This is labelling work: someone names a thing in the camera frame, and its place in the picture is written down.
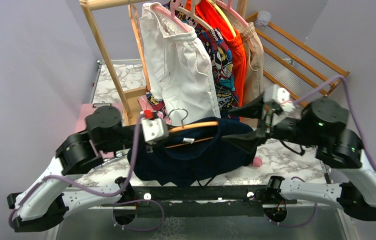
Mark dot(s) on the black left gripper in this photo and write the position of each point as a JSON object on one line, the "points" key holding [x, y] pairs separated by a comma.
{"points": [[155, 144]]}

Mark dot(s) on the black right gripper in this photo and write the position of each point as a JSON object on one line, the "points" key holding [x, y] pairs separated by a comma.
{"points": [[248, 141]]}

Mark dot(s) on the orange wooden hanger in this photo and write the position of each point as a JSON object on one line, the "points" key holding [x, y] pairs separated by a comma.
{"points": [[175, 129]]}

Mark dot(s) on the navy blue shorts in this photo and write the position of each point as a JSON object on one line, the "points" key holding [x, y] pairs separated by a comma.
{"points": [[193, 155]]}

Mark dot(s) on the wooden clothes rack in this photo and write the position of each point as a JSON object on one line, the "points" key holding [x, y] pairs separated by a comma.
{"points": [[88, 7]]}

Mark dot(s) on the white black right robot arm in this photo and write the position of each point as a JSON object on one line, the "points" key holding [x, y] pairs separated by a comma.
{"points": [[322, 125]]}

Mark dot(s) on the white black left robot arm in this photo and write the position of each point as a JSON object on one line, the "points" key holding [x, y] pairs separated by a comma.
{"points": [[56, 194]]}

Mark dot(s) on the pink navy patterned shorts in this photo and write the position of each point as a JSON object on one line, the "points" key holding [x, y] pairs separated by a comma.
{"points": [[148, 104]]}

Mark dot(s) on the beige shorts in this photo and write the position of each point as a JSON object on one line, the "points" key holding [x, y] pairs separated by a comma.
{"points": [[254, 80]]}

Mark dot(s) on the white shorts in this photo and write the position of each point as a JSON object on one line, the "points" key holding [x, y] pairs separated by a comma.
{"points": [[179, 68]]}

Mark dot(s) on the comic print shorts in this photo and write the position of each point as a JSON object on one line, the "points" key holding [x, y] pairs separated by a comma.
{"points": [[188, 62]]}

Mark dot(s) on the orange red shorts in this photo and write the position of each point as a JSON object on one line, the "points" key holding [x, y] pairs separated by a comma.
{"points": [[231, 43]]}

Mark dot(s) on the yellow hanger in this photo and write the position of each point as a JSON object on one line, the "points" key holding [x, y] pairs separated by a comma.
{"points": [[223, 16]]}

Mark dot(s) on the pink hanger right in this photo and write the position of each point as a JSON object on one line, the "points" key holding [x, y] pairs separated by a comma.
{"points": [[235, 17]]}

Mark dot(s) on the pink hanger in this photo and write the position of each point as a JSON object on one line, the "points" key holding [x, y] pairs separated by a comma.
{"points": [[171, 16], [235, 17]]}

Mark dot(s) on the orange twisted hanger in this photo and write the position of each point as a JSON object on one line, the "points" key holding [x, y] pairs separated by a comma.
{"points": [[133, 15]]}

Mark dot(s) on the beige wooden hanger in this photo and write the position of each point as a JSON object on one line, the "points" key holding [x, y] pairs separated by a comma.
{"points": [[191, 13]]}

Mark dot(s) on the pink hanger left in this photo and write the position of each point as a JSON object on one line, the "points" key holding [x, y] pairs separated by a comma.
{"points": [[171, 16]]}

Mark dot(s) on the pink cylindrical bottle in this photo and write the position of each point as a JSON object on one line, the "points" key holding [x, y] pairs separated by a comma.
{"points": [[257, 162]]}

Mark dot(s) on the wooden slatted shelf rack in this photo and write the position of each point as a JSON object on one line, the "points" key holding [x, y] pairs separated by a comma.
{"points": [[291, 64]]}

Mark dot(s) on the clear paperclip jar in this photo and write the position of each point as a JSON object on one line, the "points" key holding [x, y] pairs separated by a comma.
{"points": [[263, 18]]}

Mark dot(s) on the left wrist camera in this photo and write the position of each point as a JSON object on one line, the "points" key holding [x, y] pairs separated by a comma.
{"points": [[154, 128]]}

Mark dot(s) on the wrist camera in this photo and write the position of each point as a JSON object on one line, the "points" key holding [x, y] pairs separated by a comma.
{"points": [[280, 100], [154, 128]]}

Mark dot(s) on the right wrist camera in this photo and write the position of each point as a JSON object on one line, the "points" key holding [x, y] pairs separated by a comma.
{"points": [[280, 100]]}

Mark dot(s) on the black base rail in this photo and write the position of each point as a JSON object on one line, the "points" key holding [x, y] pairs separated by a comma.
{"points": [[197, 201]]}

